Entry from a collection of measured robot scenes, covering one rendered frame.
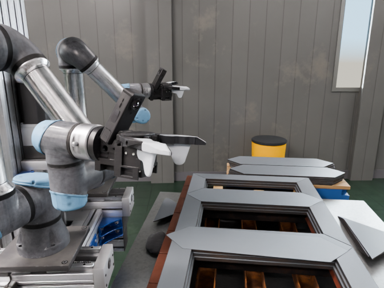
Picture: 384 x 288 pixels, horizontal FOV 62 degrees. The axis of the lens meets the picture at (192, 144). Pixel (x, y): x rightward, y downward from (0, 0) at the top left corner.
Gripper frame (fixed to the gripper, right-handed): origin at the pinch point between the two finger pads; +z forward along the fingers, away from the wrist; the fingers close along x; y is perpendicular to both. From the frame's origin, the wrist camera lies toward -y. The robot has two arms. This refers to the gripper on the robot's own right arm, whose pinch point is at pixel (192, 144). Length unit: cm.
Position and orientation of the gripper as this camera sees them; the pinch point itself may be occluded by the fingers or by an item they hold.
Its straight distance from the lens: 56.4
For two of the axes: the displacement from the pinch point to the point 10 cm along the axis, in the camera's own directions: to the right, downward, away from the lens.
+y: -0.6, 9.9, 1.4
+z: 9.2, 1.1, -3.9
